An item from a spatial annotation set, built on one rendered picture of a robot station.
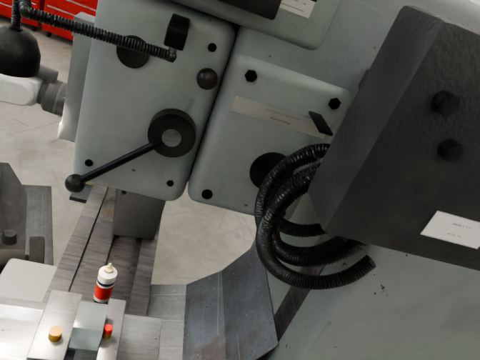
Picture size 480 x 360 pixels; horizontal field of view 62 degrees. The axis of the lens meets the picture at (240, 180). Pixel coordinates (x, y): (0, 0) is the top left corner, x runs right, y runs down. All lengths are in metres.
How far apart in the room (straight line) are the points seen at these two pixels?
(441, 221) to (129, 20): 0.44
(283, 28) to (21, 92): 0.75
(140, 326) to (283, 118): 0.54
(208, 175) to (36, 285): 0.66
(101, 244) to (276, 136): 0.69
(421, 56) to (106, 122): 0.45
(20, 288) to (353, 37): 0.95
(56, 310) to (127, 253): 0.34
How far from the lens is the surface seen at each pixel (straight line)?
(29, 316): 0.92
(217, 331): 1.03
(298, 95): 0.60
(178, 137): 0.59
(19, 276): 1.19
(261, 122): 0.60
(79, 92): 0.72
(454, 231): 0.45
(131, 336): 0.90
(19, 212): 1.81
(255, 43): 0.58
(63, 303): 0.88
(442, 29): 0.35
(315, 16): 0.57
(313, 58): 0.59
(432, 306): 0.78
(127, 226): 1.18
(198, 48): 0.58
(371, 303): 0.72
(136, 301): 1.05
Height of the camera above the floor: 1.72
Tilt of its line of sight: 29 degrees down
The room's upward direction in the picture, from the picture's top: 22 degrees clockwise
